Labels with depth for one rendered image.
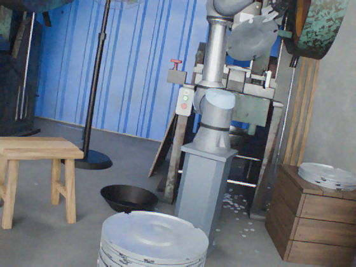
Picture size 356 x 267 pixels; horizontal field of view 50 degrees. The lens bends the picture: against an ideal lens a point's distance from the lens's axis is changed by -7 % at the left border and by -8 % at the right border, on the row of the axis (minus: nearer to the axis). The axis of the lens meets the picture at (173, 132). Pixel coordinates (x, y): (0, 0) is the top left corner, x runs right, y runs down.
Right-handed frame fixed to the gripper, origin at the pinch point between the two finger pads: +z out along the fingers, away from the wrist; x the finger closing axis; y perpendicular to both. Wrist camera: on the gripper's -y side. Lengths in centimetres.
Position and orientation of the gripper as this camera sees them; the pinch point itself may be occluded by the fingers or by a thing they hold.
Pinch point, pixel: (264, 19)
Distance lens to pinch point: 200.1
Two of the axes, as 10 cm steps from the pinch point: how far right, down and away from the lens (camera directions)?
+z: -6.1, 5.0, 6.1
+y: -7.0, 0.2, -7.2
